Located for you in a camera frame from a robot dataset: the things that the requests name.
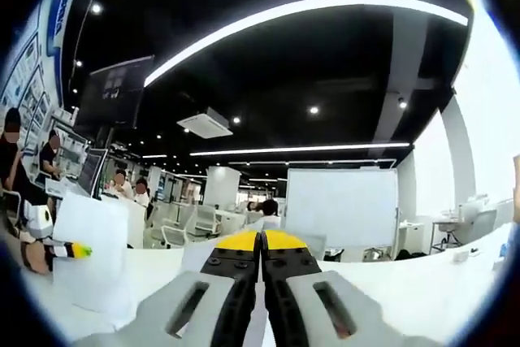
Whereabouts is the blue white wall poster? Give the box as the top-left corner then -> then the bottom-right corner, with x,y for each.
0,0 -> 95,121

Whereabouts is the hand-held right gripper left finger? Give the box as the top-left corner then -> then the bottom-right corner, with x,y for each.
75,230 -> 261,347

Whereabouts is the open laptop on stand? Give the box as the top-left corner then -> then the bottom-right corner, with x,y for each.
45,148 -> 110,201

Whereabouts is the stack of white printing papers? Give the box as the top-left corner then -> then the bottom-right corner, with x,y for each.
52,192 -> 136,323

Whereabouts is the straight ceiling light strip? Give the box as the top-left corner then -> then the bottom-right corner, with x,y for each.
189,142 -> 411,157

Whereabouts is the black wristband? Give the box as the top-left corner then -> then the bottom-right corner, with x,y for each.
19,241 -> 34,271

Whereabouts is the white square pillar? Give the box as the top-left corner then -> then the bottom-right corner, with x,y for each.
205,166 -> 242,206

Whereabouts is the long curved ceiling light strip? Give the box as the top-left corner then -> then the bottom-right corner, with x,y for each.
144,0 -> 470,89

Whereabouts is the hanging black monitor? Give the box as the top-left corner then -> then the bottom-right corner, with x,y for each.
75,55 -> 156,131

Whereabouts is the white table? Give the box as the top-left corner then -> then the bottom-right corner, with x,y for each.
24,220 -> 517,347

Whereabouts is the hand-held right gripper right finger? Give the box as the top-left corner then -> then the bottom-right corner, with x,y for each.
260,229 -> 444,347

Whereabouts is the whiteboard on stand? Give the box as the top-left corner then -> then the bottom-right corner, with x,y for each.
286,167 -> 400,261

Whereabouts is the ceiling air conditioner vent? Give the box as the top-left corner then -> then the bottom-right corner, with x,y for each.
176,106 -> 234,138

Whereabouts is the white utility sink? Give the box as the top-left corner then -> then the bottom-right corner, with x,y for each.
430,199 -> 497,249

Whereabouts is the white office chair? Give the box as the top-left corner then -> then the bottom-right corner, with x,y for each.
161,204 -> 197,249
194,204 -> 221,237

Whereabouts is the person's left hand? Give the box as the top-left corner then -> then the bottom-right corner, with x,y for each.
18,239 -> 54,275

